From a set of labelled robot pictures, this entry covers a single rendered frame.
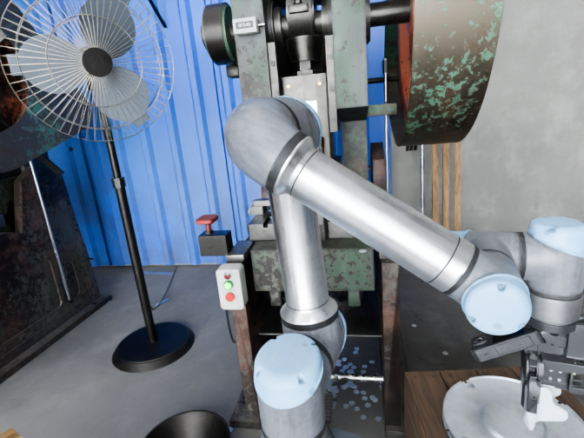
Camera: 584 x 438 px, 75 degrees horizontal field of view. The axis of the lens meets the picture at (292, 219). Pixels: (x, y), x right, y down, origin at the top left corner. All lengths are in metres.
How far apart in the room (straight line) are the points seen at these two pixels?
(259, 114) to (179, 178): 2.23
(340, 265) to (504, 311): 0.75
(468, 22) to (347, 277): 0.75
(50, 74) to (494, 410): 1.71
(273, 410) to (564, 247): 0.50
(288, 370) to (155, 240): 2.45
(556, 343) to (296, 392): 0.42
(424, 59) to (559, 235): 0.52
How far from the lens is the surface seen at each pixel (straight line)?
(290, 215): 0.67
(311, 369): 0.65
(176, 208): 2.86
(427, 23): 0.97
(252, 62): 1.26
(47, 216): 2.40
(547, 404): 0.80
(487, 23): 1.00
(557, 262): 0.66
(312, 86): 1.27
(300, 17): 1.30
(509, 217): 2.77
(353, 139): 1.52
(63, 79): 1.64
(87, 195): 3.21
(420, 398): 1.10
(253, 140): 0.52
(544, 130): 2.73
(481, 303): 0.51
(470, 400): 1.11
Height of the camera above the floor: 1.07
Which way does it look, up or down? 16 degrees down
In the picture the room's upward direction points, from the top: 5 degrees counter-clockwise
